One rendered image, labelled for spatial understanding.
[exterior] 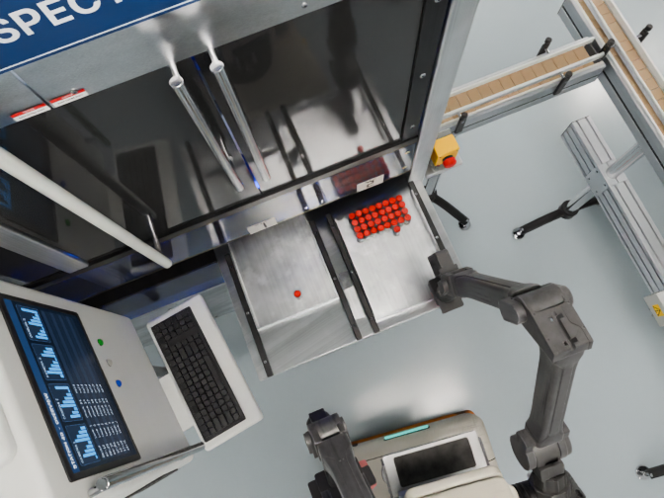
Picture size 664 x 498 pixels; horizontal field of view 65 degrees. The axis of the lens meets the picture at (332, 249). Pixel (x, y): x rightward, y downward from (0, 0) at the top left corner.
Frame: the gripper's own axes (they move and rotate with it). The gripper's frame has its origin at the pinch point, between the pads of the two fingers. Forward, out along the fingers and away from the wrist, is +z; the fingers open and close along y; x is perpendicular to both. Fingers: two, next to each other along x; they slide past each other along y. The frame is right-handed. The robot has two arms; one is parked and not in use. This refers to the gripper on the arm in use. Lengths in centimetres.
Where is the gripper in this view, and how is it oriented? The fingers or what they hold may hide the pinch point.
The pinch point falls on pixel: (441, 297)
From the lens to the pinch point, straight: 158.8
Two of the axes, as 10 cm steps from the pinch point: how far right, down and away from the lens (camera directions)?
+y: -3.6, -8.9, 2.6
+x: -9.3, 3.6, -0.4
